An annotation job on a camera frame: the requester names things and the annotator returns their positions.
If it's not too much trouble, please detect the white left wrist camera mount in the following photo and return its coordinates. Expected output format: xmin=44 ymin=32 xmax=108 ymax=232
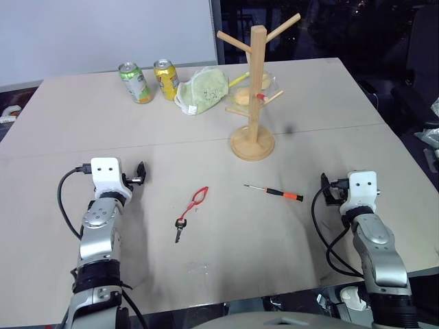
xmin=90 ymin=157 xmax=134 ymax=200

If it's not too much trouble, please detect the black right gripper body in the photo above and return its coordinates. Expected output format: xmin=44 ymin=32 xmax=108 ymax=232
xmin=325 ymin=178 xmax=351 ymax=207

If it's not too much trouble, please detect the yellow drink can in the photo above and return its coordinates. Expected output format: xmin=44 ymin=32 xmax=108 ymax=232
xmin=152 ymin=59 xmax=180 ymax=101

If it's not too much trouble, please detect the wooden peg rack stand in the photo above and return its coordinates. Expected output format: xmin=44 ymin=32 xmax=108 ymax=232
xmin=216 ymin=12 xmax=302 ymax=161

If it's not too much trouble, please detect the yellow pen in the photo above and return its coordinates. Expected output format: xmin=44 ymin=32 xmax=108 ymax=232
xmin=228 ymin=72 xmax=251 ymax=88

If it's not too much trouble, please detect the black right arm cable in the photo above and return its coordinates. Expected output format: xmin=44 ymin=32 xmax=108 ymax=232
xmin=311 ymin=187 xmax=365 ymax=278

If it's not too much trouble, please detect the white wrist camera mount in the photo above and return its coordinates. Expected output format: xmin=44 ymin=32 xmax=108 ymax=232
xmin=339 ymin=170 xmax=379 ymax=215
xmin=90 ymin=157 xmax=134 ymax=200

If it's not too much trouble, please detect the clear plastic bag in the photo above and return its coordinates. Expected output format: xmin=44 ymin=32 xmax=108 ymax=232
xmin=226 ymin=69 xmax=279 ymax=117

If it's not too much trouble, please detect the black office chair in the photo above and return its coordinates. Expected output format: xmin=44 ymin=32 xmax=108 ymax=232
xmin=390 ymin=5 xmax=439 ymax=133

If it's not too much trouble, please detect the yellow bread piece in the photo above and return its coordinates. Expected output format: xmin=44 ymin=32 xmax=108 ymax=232
xmin=233 ymin=86 xmax=252 ymax=106

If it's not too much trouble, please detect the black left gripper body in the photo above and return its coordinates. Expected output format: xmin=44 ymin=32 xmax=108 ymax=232
xmin=121 ymin=172 xmax=143 ymax=188

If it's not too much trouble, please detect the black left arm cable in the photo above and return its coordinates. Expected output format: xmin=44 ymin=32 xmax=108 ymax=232
xmin=56 ymin=164 xmax=92 ymax=241

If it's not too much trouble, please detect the green drink can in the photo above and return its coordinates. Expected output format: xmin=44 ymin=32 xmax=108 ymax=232
xmin=118 ymin=61 xmax=155 ymax=105

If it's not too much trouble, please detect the white object on floor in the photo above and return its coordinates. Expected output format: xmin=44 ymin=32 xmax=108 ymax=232
xmin=0 ymin=105 xmax=22 ymax=124

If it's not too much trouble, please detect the white whiteboard panel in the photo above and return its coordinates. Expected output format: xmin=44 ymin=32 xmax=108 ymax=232
xmin=0 ymin=0 xmax=218 ymax=90

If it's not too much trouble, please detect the key with red loop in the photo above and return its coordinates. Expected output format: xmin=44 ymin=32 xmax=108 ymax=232
xmin=174 ymin=186 xmax=210 ymax=244

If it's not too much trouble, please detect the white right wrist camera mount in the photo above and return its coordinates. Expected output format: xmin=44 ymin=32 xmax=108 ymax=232
xmin=339 ymin=170 xmax=379 ymax=215

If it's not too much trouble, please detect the orange and black screwdriver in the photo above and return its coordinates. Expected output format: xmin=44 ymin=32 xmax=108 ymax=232
xmin=244 ymin=184 xmax=305 ymax=203

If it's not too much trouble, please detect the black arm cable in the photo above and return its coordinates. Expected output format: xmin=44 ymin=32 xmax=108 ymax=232
xmin=56 ymin=164 xmax=92 ymax=241
xmin=311 ymin=187 xmax=365 ymax=278

